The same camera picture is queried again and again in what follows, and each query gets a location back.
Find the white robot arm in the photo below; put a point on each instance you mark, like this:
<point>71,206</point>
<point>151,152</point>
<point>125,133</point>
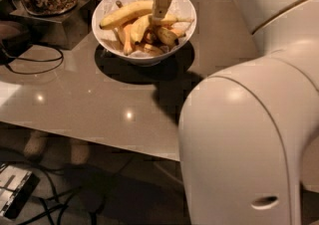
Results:
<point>243,130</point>

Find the long yellow banana top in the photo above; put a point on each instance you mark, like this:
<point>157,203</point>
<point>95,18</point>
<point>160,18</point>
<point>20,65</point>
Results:
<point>125,14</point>

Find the small banana right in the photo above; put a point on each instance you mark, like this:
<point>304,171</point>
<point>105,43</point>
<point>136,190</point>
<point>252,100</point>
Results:
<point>169,37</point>

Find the small banana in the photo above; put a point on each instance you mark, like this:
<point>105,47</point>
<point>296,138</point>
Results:
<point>150,49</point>
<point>169,37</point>

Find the white ceramic bowl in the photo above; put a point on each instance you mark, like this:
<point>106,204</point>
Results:
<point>146,59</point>

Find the orange peeled banana piece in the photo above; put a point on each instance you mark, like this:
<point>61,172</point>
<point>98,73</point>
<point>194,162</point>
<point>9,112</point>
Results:
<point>124,33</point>

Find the small banana bottom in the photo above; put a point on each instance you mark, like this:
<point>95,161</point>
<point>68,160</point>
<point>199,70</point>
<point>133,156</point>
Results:
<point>150,49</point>

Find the dark round object left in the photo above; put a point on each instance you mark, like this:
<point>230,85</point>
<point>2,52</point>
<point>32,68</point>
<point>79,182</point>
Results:
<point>15,39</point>

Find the dark square pedestal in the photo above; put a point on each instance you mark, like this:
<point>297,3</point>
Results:
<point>64,31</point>

